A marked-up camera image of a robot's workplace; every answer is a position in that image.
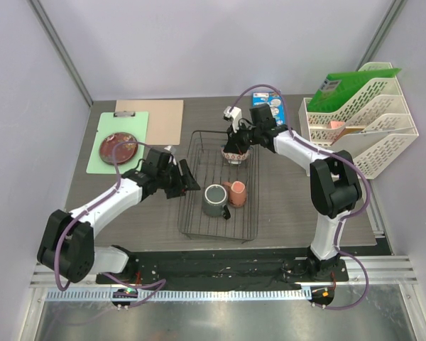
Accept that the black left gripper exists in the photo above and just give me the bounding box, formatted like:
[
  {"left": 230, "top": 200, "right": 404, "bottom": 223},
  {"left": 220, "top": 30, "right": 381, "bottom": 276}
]
[{"left": 157, "top": 159, "right": 200, "bottom": 199}]

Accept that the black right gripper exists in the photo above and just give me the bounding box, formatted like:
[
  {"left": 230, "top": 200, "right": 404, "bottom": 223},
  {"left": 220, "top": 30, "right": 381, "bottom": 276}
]
[{"left": 226, "top": 120, "right": 262, "bottom": 156}]

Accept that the white bowl red diamond pattern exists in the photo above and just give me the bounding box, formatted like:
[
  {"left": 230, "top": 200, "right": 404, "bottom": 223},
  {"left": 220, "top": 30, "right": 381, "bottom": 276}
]
[{"left": 221, "top": 148, "right": 251, "bottom": 165}]

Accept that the red floral plate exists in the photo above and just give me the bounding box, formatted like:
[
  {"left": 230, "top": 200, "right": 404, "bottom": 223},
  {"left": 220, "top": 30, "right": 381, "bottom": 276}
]
[{"left": 99, "top": 132, "right": 138, "bottom": 165}]

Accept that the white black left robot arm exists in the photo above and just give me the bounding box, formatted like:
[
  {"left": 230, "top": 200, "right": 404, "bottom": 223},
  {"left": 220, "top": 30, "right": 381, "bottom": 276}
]
[{"left": 37, "top": 148, "right": 200, "bottom": 291}]

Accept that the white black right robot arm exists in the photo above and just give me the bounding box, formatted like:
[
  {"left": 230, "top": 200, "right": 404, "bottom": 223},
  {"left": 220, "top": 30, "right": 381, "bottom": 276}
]
[{"left": 223, "top": 104, "right": 362, "bottom": 281}]

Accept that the grey ceramic mug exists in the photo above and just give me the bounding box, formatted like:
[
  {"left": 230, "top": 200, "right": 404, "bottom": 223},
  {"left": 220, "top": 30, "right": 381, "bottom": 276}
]
[{"left": 202, "top": 184, "right": 231, "bottom": 220}]

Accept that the pink dotted ceramic mug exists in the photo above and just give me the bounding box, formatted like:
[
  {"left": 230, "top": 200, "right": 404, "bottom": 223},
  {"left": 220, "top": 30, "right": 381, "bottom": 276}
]
[{"left": 222, "top": 180, "right": 247, "bottom": 208}]

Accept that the blue picture book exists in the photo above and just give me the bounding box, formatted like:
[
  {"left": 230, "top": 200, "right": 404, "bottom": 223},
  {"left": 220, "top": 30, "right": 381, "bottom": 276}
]
[{"left": 252, "top": 92, "right": 286, "bottom": 125}]

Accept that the light green clipboard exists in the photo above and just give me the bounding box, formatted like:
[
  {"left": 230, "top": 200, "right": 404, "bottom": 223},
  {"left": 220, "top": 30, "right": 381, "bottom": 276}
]
[{"left": 86, "top": 112, "right": 149, "bottom": 174}]

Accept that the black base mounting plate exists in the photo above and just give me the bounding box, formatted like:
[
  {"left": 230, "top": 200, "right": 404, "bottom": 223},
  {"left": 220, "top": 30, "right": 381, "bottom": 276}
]
[{"left": 114, "top": 249, "right": 349, "bottom": 291}]

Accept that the green plastic folder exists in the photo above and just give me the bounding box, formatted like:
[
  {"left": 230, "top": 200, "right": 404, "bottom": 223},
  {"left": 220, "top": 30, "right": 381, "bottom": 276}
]
[{"left": 307, "top": 67, "right": 401, "bottom": 113}]

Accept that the white plastic file organizer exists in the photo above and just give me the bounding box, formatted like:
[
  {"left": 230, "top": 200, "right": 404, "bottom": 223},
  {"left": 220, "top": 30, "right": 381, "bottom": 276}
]
[{"left": 299, "top": 62, "right": 419, "bottom": 179}]

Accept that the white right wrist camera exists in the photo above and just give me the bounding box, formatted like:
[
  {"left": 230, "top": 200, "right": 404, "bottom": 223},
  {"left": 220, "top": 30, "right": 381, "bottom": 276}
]
[{"left": 223, "top": 106, "right": 242, "bottom": 133}]

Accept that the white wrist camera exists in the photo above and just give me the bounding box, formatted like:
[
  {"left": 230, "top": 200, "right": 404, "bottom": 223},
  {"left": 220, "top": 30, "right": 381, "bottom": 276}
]
[
  {"left": 223, "top": 106, "right": 242, "bottom": 133},
  {"left": 164, "top": 145, "right": 176, "bottom": 164}
]

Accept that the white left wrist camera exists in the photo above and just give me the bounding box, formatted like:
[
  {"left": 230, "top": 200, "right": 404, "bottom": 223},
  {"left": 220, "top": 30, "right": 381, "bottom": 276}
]
[{"left": 164, "top": 145, "right": 176, "bottom": 164}]

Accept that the grey wire dish rack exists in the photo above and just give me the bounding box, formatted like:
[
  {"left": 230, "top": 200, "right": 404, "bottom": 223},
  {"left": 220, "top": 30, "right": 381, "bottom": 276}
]
[{"left": 178, "top": 130, "right": 259, "bottom": 242}]

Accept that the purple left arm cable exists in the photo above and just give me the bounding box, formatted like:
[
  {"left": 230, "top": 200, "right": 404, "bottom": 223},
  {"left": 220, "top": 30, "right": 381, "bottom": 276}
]
[{"left": 55, "top": 141, "right": 168, "bottom": 308}]

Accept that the white slotted cable duct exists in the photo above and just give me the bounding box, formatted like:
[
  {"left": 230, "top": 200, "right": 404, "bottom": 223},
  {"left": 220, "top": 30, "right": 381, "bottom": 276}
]
[{"left": 45, "top": 287, "right": 312, "bottom": 303}]

